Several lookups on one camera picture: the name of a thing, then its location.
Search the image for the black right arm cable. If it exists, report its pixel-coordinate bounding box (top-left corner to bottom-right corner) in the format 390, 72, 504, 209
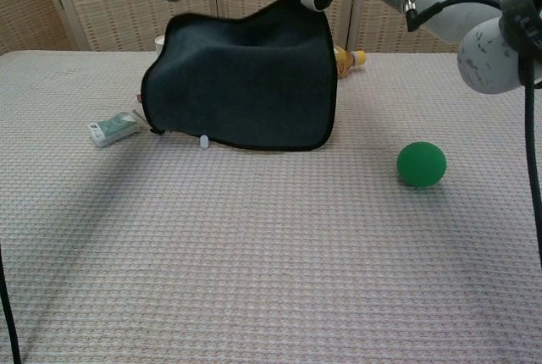
404, 0, 542, 271

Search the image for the tea bottle with yellow label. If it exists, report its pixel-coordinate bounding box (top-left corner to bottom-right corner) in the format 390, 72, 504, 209
334, 44, 368, 81

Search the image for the green foam ball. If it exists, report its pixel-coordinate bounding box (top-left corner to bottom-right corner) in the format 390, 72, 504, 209
395, 141, 448, 190

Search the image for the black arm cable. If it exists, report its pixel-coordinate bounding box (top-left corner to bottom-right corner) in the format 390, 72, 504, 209
404, 0, 542, 271
0, 244, 23, 364

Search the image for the white woven tablecloth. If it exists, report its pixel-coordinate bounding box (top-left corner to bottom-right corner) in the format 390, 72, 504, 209
0, 49, 542, 364

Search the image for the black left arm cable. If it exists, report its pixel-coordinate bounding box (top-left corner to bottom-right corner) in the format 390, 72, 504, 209
0, 244, 23, 364

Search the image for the yellow towel with black trim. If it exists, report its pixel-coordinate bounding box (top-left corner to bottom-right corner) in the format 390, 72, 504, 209
141, 0, 339, 152

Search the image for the green tissue packet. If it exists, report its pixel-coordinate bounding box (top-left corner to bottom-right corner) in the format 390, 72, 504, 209
87, 108, 147, 149

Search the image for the woven folding screen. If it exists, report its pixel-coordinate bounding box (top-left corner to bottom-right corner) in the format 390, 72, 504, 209
0, 0, 542, 55

